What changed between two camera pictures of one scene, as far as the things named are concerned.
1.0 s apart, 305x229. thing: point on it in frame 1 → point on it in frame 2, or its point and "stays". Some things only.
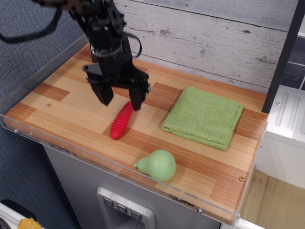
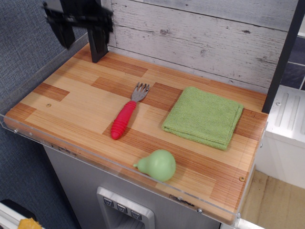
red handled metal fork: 121,120 stays
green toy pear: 160,165 stays
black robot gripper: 114,66 → 63,15
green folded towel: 203,117 stays
